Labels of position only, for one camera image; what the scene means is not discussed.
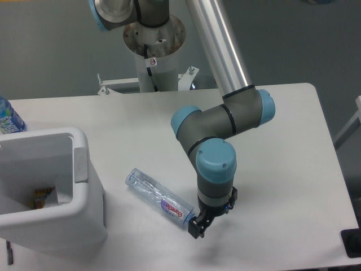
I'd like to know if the clear plastic bottle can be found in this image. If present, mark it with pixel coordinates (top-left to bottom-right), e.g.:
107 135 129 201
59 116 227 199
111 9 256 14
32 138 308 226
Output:
125 168 195 229

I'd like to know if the white pedestal foot bracket left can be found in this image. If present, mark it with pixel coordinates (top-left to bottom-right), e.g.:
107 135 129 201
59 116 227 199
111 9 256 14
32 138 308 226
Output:
97 73 140 95

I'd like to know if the black clamp at table edge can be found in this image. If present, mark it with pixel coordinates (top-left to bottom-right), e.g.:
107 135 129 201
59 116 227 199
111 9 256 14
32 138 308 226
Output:
341 228 360 259

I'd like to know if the colourful snack packet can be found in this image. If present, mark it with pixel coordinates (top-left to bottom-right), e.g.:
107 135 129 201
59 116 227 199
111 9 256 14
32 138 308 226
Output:
33 187 54 209

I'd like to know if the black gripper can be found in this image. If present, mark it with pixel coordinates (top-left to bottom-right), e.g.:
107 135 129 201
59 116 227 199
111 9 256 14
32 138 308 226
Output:
188 186 237 239

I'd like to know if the black cable on pedestal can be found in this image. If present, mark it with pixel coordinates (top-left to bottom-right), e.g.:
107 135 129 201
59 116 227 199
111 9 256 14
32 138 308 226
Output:
143 43 160 93

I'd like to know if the white pedestal foot bracket middle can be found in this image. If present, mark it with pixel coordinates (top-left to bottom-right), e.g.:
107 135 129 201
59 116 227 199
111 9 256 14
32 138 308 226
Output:
178 66 199 91

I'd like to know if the white pedestal foot bracket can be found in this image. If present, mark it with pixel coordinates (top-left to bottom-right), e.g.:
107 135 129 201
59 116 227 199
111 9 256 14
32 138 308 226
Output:
178 66 199 91
97 73 140 95

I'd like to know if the white plastic trash can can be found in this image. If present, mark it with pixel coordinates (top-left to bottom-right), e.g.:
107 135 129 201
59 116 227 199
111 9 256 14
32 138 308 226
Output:
1 127 108 251

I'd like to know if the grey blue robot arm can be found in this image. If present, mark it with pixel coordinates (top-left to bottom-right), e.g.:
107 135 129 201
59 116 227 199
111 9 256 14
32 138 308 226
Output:
89 1 275 238

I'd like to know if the blue labelled water bottle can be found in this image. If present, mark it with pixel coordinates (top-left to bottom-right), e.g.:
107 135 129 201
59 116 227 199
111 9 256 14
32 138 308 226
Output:
1 97 27 134

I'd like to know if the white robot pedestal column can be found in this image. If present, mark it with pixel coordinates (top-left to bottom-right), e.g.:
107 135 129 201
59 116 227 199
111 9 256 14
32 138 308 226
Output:
124 15 186 93

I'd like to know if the small black strip on table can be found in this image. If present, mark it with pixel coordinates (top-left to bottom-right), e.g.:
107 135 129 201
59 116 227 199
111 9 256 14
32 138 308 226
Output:
6 241 14 265

